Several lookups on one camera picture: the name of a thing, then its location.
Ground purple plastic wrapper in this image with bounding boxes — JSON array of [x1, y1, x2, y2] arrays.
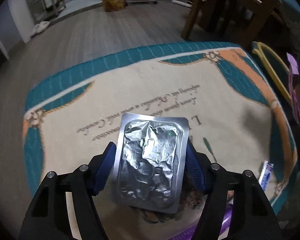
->
[[287, 53, 300, 127]]

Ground wooden chair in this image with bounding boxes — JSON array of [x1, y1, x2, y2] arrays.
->
[[181, 0, 279, 48]]

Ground white power strip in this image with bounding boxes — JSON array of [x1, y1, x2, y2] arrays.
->
[[172, 0, 192, 8]]

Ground small blue white packet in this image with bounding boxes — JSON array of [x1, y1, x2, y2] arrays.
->
[[258, 160, 274, 191]]

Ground silver foil blister pack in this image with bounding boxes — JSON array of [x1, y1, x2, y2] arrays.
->
[[111, 113, 189, 213]]

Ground blue bin with yellow rim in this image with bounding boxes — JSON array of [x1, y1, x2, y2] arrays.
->
[[252, 41, 292, 105]]

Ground teal beige quilted cushion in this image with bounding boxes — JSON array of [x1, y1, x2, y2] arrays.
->
[[23, 42, 298, 239]]

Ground white slippers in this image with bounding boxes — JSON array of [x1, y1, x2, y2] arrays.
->
[[30, 21, 50, 37]]

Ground green thin stick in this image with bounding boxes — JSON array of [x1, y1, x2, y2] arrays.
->
[[203, 138, 218, 163]]

